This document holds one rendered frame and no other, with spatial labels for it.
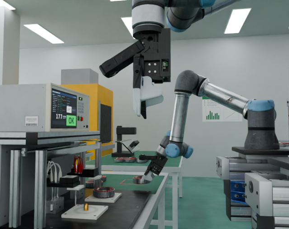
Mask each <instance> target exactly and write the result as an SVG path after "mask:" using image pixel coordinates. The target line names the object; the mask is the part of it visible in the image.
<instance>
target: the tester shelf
mask: <svg viewBox="0 0 289 229"><path fill-rule="evenodd" d="M99 138H100V131H69V132H0V144H9V145H40V144H52V143H61V142H70V141H79V140H88V139H99Z"/></svg>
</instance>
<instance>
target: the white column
mask: <svg viewBox="0 0 289 229"><path fill-rule="evenodd" d="M19 61H20V15H18V14H17V13H15V12H14V11H12V10H10V9H8V8H7V7H5V6H0V85H18V84H19Z"/></svg>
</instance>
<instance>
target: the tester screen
mask: <svg viewBox="0 0 289 229"><path fill-rule="evenodd" d="M67 106H70V107H75V108H76V97H75V96H72V95H68V94H64V93H61V92H57V91H54V90H52V120H51V126H53V127H76V126H67V125H66V121H67V115H73V116H76V113H68V112H67ZM56 114H63V119H56ZM53 120H55V121H65V124H52V121H53Z"/></svg>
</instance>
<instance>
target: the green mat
mask: <svg viewBox="0 0 289 229"><path fill-rule="evenodd" d="M101 175H105V176H106V181H105V182H103V187H113V188H114V189H117V190H140V191H151V192H152V194H156V192H157V190H158V188H159V186H160V184H161V182H162V181H163V179H164V177H165V176H164V175H155V177H154V178H152V181H151V182H150V183H148V184H135V183H133V177H135V176H141V175H133V174H101ZM142 176H143V175H142ZM88 180H91V179H88V177H85V182H86V181H88ZM124 180H125V181H124ZM121 182H122V184H120V183H121ZM85 188H86V189H88V188H87V187H86V186H85Z"/></svg>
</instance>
